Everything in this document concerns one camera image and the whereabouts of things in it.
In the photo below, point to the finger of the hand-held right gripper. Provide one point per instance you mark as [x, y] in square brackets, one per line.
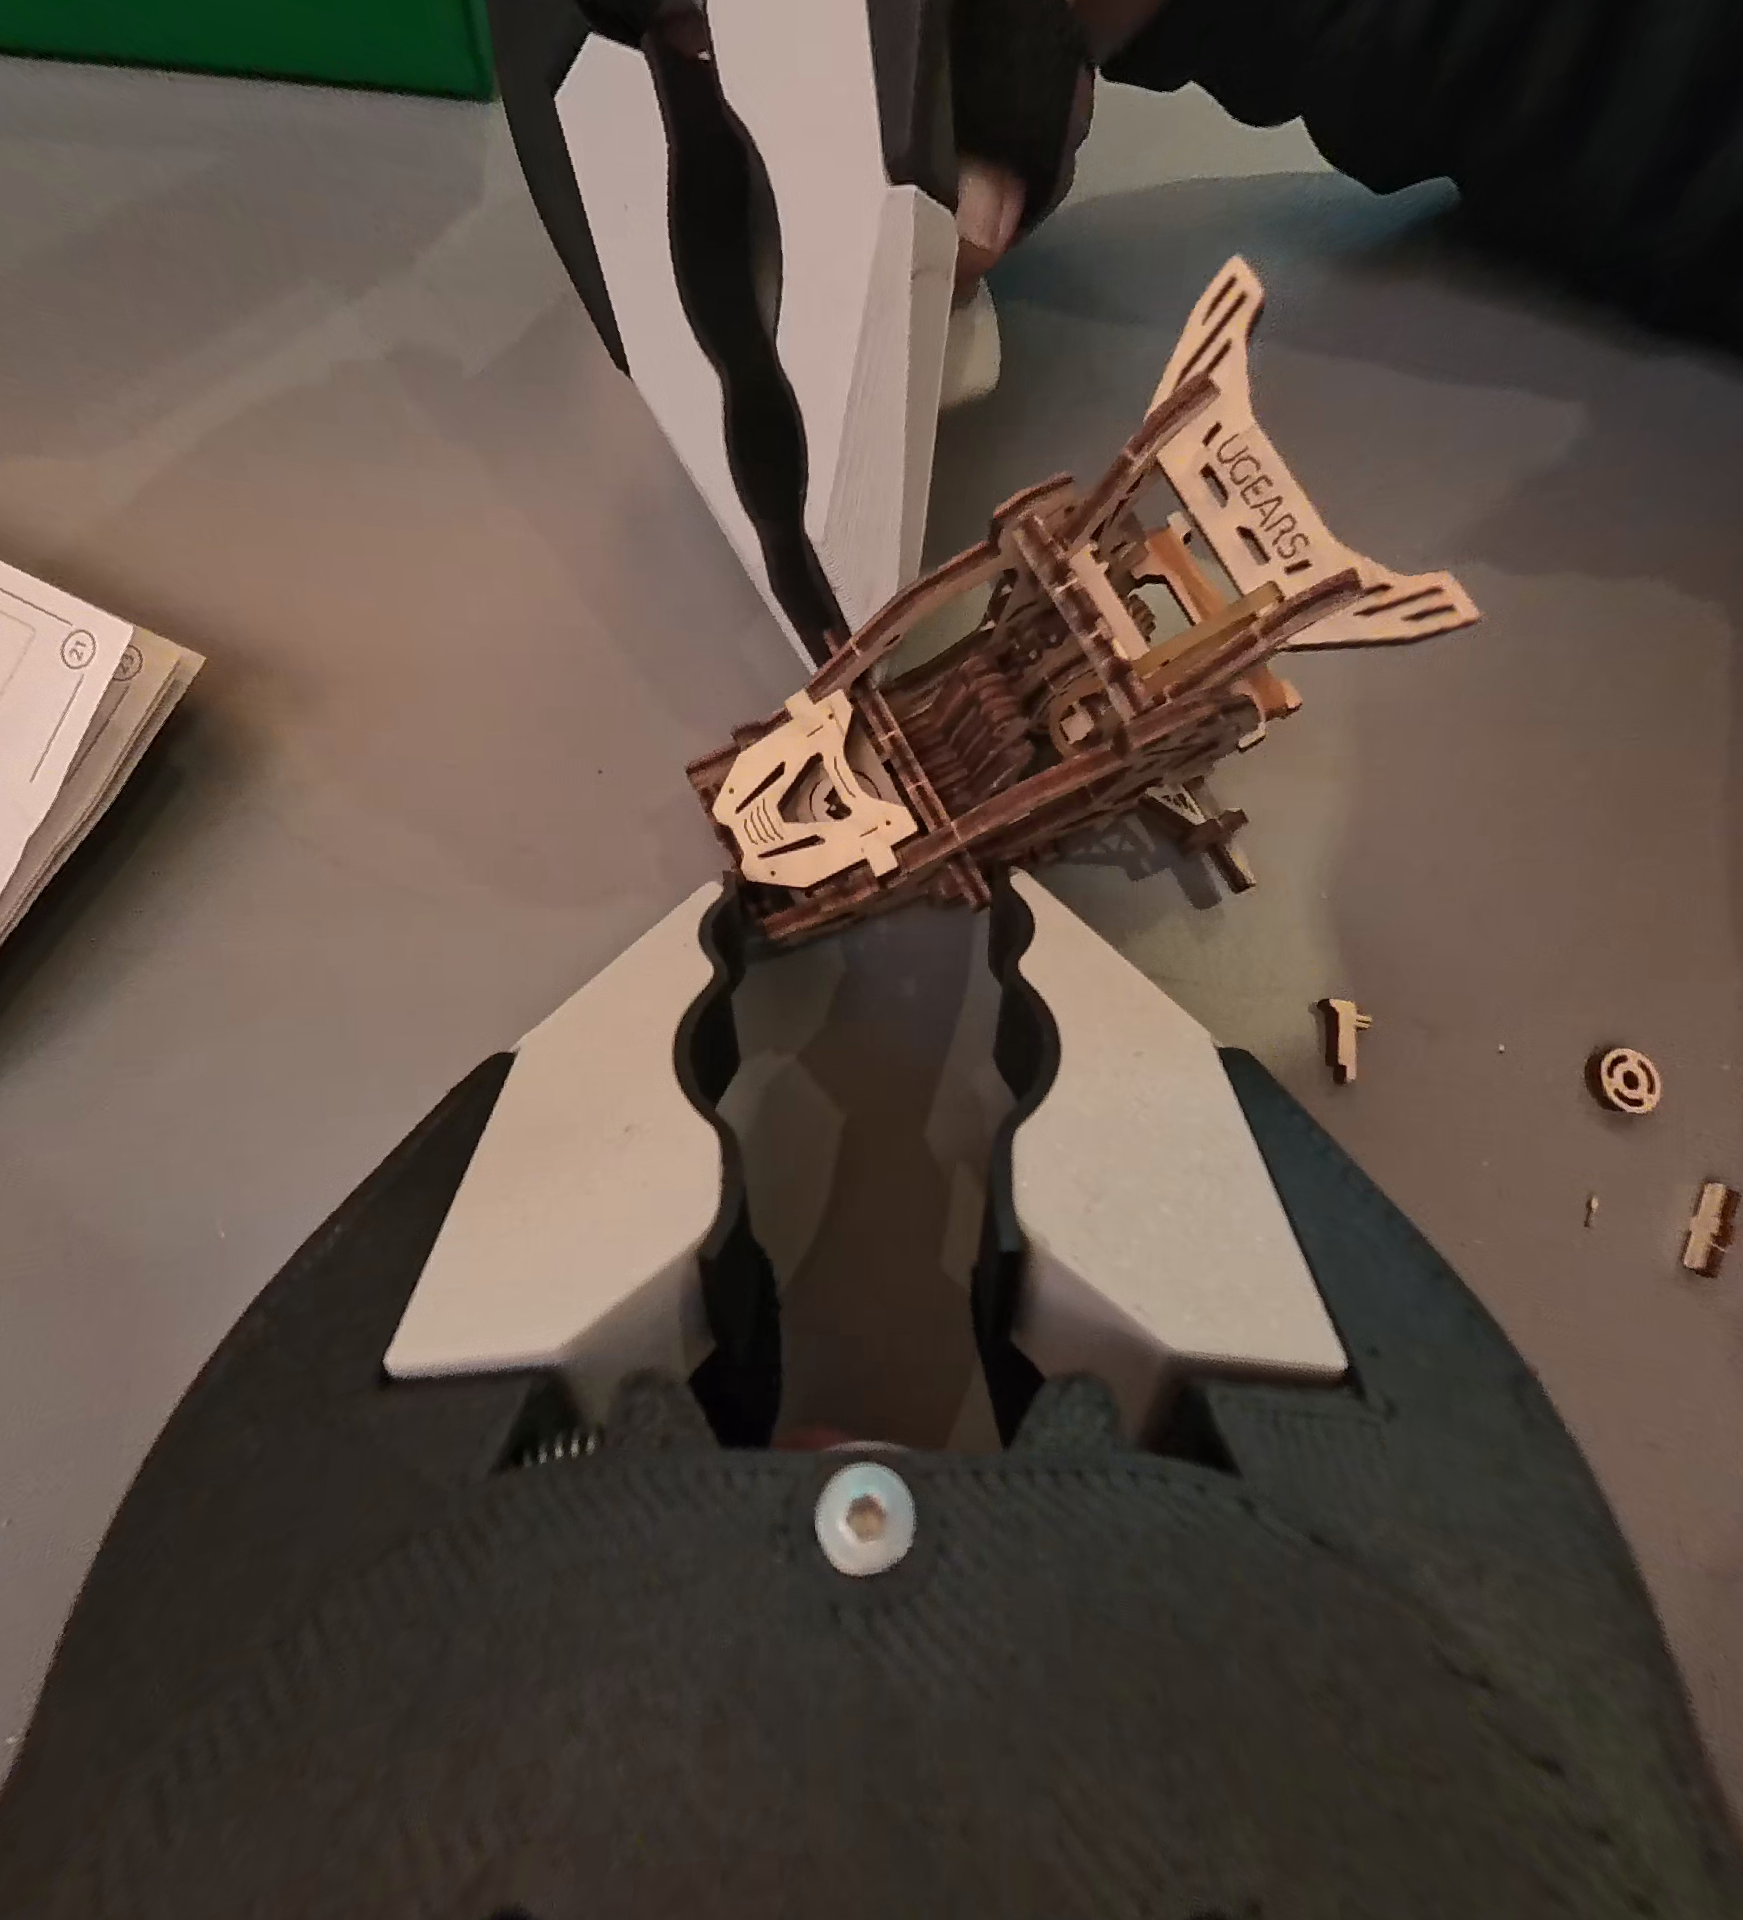
[873, 329]
[631, 210]

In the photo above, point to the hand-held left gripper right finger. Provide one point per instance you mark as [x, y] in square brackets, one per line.
[1186, 1199]

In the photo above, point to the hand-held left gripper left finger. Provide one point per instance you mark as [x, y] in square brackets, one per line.
[556, 1199]

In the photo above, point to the wooden mechanical model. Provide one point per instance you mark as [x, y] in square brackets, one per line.
[812, 809]

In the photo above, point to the person's right forearm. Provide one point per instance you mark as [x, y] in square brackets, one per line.
[1486, 151]

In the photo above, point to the person's right hand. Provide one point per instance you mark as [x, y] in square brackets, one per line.
[990, 226]

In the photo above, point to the small T-shaped wooden piece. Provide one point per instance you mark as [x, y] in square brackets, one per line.
[1345, 1035]

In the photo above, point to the green plastic bin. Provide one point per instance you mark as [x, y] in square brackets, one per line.
[212, 38]

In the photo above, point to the small notched wooden block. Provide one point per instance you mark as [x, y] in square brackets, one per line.
[1712, 1229]

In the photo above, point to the open instruction booklet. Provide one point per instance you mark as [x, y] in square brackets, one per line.
[1, 809]

